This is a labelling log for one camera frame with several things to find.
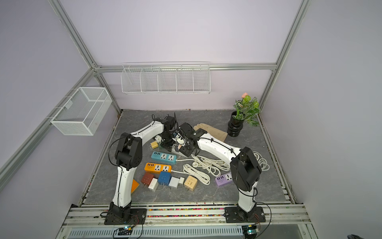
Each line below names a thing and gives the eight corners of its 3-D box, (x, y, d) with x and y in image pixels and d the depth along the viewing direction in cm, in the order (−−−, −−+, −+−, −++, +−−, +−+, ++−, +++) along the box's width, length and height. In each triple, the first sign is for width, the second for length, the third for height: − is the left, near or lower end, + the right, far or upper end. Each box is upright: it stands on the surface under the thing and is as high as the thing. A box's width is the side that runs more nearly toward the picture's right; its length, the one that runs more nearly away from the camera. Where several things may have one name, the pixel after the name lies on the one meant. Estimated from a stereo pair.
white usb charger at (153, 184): (149, 189, 82) (147, 188, 80) (154, 179, 86) (153, 177, 83) (155, 191, 81) (154, 190, 79) (160, 181, 85) (159, 179, 82)
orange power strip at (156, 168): (145, 171, 91) (143, 169, 88) (147, 163, 94) (146, 161, 91) (170, 175, 89) (169, 173, 87) (172, 167, 92) (171, 165, 90)
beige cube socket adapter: (183, 186, 83) (182, 184, 80) (189, 176, 86) (189, 174, 84) (193, 192, 81) (193, 190, 78) (199, 182, 84) (199, 180, 81)
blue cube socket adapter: (158, 184, 85) (157, 181, 81) (162, 172, 90) (161, 169, 86) (168, 186, 85) (167, 183, 81) (172, 174, 89) (170, 171, 85)
